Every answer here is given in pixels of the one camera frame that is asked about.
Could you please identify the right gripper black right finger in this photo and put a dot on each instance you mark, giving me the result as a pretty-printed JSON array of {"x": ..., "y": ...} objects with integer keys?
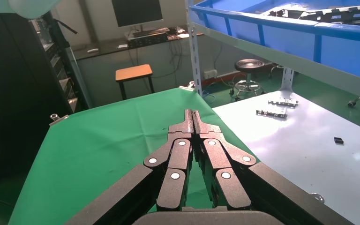
[{"x": 217, "y": 161}]

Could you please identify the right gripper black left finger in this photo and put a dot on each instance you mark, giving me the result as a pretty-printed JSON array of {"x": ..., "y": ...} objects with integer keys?
[{"x": 175, "y": 161}]

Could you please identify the green table cloth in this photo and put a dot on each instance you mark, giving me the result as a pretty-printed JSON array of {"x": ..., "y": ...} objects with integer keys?
[{"x": 105, "y": 149}]

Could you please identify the wooden top black stool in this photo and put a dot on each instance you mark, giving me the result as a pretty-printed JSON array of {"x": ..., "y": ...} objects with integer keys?
[{"x": 133, "y": 72}]

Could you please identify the chrome stool with black seat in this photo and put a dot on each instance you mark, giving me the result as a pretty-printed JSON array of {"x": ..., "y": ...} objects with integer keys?
[{"x": 249, "y": 65}]

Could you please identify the small black plastic piece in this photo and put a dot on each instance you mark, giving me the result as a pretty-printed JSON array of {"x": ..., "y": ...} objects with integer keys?
[{"x": 338, "y": 140}]

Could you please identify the black equipment box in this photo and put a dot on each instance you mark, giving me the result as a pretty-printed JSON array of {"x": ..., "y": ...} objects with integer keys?
[{"x": 147, "y": 40}]

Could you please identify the small white desk device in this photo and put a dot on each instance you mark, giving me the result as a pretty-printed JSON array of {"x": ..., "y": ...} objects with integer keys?
[
  {"x": 93, "y": 50},
  {"x": 122, "y": 46}
]

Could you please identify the dark top office desk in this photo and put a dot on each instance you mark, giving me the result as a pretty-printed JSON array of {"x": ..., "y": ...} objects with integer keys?
[{"x": 105, "y": 49}]

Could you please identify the black computer monitor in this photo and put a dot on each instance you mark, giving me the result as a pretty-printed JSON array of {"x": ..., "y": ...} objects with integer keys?
[{"x": 136, "y": 12}]

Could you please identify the blue plastic bin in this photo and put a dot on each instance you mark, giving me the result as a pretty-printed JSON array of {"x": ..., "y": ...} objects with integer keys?
[{"x": 338, "y": 52}]

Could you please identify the black equipment rack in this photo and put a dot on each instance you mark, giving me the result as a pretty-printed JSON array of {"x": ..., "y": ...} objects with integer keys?
[{"x": 18, "y": 93}]

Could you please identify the white rounded cover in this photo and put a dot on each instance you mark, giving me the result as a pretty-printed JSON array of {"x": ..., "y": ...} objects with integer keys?
[{"x": 34, "y": 7}]

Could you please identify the small slotted metal rail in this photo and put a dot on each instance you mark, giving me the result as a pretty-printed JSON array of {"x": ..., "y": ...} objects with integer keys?
[
  {"x": 283, "y": 102},
  {"x": 271, "y": 113}
]

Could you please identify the white wall power outlet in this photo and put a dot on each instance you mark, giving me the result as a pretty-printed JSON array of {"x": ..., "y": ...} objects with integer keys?
[{"x": 210, "y": 74}]

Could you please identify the white perforated shelf post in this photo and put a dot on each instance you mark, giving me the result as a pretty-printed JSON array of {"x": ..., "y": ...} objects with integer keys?
[
  {"x": 287, "y": 79},
  {"x": 194, "y": 46}
]

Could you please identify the stamped metal bracket plate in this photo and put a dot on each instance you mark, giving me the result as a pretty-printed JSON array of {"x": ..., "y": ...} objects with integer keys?
[
  {"x": 338, "y": 15},
  {"x": 287, "y": 13}
]

